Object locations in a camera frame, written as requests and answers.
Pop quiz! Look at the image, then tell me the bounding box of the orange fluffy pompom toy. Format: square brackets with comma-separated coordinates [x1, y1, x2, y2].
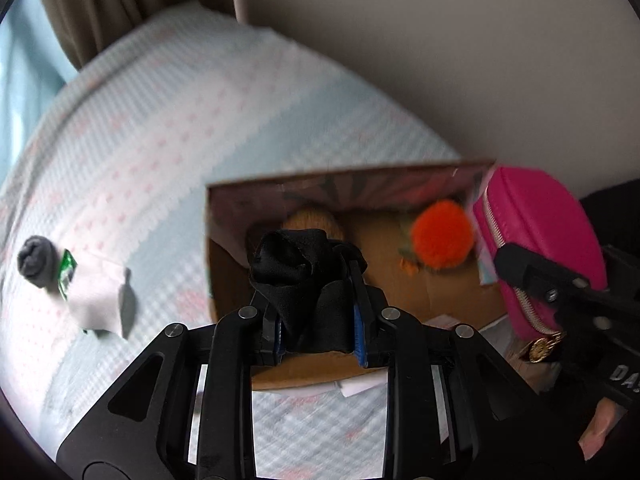
[398, 198, 475, 276]

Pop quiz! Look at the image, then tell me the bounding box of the person's right hand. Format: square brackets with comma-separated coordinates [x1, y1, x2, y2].
[578, 398, 627, 460]

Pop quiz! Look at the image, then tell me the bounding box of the white textured cloth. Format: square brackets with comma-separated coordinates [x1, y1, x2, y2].
[60, 258, 130, 338]

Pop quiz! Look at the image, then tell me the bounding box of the brown plush toy white brim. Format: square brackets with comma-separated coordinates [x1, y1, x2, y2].
[281, 207, 345, 240]

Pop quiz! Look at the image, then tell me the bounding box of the cardboard box pink striped lining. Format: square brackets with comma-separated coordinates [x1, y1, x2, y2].
[204, 159, 516, 392]

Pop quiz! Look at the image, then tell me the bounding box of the checkered pink blue bedspread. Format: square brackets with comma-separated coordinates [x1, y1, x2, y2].
[1, 3, 457, 455]

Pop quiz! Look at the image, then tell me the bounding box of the pink zipper pouch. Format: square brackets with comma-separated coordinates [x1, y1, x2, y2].
[473, 166, 608, 363]

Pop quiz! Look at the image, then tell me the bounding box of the green small packet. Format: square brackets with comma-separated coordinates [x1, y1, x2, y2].
[58, 249, 77, 300]

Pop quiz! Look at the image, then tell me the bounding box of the black cloth item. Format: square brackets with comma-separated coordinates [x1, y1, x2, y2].
[250, 229, 388, 367]

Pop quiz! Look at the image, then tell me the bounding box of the grey fuzzy sock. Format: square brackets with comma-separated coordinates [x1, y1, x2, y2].
[17, 235, 58, 288]

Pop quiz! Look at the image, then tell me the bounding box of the light blue curtain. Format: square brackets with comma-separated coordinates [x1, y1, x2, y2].
[0, 0, 77, 177]

